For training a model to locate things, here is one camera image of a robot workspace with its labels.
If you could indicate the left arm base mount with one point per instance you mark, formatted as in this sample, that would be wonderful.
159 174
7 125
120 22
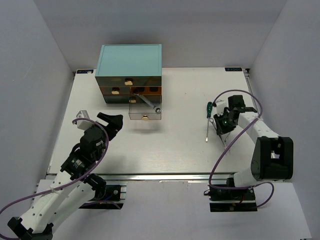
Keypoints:
108 194

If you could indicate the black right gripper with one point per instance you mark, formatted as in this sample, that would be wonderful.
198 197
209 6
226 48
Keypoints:
221 129

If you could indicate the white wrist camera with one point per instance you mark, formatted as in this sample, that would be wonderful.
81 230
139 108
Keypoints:
220 106
83 123

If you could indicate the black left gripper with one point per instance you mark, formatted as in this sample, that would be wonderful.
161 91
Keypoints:
115 123

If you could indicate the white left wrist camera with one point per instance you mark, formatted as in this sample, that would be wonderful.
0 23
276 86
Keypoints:
83 123

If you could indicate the teal drawer cabinet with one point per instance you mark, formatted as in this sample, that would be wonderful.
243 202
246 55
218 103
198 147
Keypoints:
132 60

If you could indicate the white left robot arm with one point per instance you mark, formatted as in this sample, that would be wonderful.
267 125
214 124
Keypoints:
75 185

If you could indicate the small combination wrench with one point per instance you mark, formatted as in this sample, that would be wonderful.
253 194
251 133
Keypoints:
212 121

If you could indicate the green handled long screwdriver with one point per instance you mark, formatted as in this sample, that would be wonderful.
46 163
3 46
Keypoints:
209 108

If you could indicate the large ratchet combination wrench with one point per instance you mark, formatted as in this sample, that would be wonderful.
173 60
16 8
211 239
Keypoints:
156 109

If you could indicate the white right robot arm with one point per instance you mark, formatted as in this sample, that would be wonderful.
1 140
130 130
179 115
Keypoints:
273 155

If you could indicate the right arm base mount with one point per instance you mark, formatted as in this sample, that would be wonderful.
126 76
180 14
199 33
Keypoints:
231 201

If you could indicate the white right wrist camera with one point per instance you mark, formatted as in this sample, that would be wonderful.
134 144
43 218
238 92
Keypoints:
220 106

